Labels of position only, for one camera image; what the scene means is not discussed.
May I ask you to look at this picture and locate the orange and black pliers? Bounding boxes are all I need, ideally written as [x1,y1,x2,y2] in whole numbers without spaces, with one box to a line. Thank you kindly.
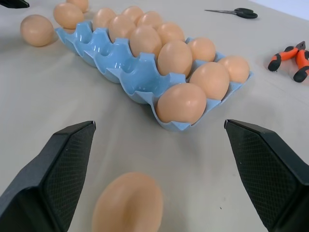
[267,41,309,83]

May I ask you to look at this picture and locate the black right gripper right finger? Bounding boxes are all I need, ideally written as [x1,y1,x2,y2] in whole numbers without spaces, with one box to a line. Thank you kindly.
[224,118,309,232]

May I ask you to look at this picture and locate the brown egg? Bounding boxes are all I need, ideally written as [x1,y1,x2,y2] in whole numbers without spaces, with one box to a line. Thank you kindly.
[120,5,144,24]
[218,55,251,84]
[66,0,89,13]
[91,172,164,232]
[108,14,137,42]
[53,2,84,30]
[156,22,185,45]
[189,62,230,101]
[157,40,193,78]
[136,11,164,31]
[129,25,163,58]
[92,7,117,31]
[20,14,55,47]
[187,37,217,63]
[155,83,208,123]

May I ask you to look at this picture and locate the black handled scissors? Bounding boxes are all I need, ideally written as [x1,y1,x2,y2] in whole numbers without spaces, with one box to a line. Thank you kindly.
[204,8,258,19]

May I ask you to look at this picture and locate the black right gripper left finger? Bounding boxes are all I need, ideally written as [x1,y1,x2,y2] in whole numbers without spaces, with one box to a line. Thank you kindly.
[0,120,97,232]

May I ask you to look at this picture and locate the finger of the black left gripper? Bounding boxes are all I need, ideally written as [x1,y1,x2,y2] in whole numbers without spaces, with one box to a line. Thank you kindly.
[0,0,30,9]

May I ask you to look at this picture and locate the light blue egg tray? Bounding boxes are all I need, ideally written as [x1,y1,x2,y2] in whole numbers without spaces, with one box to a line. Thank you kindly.
[54,20,255,132]

